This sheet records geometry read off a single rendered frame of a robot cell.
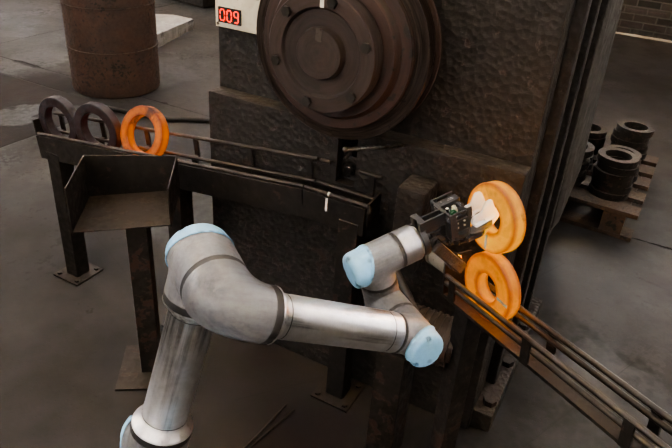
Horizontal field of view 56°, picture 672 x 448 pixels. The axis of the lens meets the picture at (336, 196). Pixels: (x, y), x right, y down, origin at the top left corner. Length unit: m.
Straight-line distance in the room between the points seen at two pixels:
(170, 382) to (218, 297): 0.27
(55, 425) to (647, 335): 2.07
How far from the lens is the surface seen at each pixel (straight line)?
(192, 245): 1.07
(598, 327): 2.64
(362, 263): 1.21
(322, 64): 1.47
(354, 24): 1.42
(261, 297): 0.99
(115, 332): 2.39
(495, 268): 1.38
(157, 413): 1.25
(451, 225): 1.27
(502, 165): 1.61
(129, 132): 2.19
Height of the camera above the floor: 1.52
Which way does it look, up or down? 29 degrees down
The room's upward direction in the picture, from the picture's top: 4 degrees clockwise
